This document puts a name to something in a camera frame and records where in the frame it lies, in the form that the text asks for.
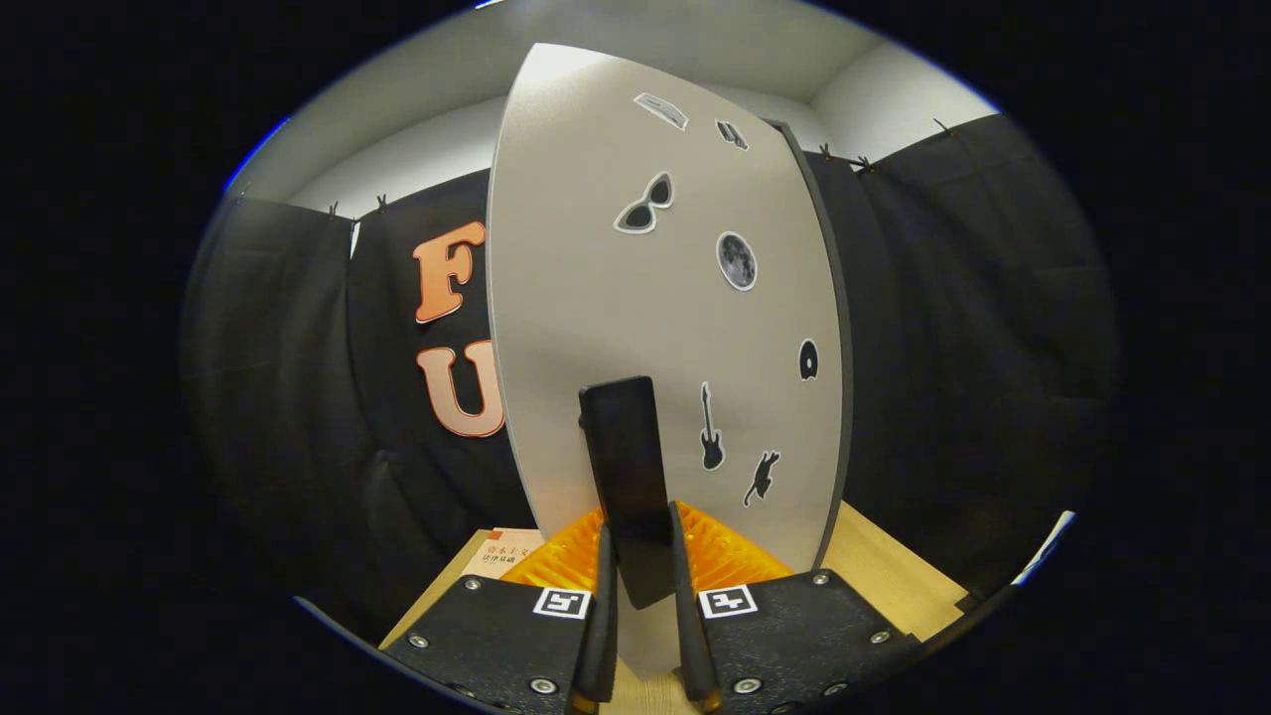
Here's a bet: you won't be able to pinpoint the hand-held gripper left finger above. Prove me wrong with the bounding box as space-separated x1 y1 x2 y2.
382 506 619 715

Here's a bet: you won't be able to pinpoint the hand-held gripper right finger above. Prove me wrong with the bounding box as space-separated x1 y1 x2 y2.
667 500 924 715

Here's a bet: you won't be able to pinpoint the black door handle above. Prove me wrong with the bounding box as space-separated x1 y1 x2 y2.
579 375 681 610

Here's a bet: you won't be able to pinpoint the white shoe cabinet door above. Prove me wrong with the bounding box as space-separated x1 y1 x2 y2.
485 42 845 681

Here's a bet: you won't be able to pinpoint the beige cover book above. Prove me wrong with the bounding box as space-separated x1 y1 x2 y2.
462 526 547 580

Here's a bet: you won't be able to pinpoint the white flat object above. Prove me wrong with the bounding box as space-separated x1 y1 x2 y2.
1011 509 1078 587

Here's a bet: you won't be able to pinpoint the black backdrop cloth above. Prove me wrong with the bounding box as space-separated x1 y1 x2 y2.
179 112 1121 646

